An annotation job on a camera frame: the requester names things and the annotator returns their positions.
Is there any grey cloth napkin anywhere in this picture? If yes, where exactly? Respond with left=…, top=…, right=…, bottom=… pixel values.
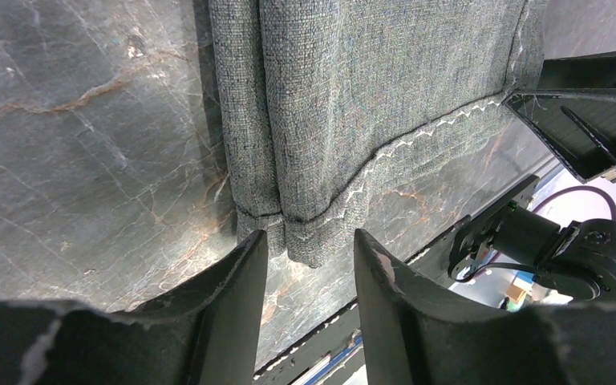
left=209, top=1, right=546, bottom=268

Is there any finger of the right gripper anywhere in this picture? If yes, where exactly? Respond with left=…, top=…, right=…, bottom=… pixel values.
left=505, top=51, right=616, bottom=183

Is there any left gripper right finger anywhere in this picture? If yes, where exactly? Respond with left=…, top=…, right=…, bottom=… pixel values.
left=354, top=229, right=616, bottom=384

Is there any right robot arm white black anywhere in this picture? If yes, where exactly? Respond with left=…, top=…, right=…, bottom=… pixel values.
left=448, top=51, right=616, bottom=302

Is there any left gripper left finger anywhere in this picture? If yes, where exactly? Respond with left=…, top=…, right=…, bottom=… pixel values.
left=0, top=230, right=268, bottom=384

